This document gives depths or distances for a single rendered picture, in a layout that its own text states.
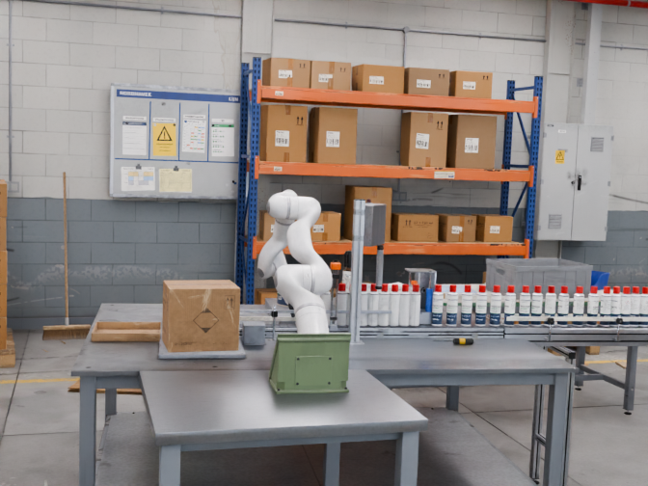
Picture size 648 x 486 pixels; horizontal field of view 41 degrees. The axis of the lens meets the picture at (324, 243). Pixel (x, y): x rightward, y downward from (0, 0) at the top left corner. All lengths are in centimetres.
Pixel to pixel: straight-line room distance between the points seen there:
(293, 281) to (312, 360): 37
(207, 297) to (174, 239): 469
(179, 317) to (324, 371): 77
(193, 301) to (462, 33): 598
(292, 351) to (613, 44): 737
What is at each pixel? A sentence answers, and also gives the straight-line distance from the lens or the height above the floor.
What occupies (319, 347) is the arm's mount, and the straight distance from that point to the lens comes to 319.
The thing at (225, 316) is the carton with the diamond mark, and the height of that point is 100.
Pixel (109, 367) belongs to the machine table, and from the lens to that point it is 357.
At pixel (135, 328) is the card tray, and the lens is 427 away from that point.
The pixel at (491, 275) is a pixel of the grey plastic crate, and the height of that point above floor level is 92.
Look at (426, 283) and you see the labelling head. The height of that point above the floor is 107.
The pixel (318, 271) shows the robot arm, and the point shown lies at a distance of 346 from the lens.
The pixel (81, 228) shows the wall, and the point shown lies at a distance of 831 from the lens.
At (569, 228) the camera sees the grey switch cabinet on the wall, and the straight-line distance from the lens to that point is 931.
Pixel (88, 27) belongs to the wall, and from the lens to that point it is 835.
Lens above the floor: 170
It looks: 6 degrees down
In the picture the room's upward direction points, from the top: 2 degrees clockwise
